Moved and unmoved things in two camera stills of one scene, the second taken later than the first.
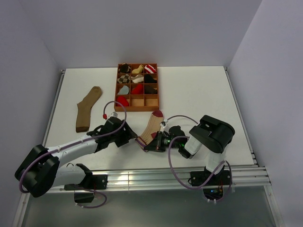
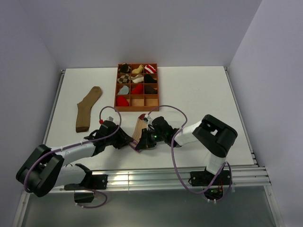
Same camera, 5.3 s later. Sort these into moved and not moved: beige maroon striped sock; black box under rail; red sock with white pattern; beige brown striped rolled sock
Moved: beige maroon striped sock
Not moved: beige brown striped rolled sock; red sock with white pattern; black box under rail
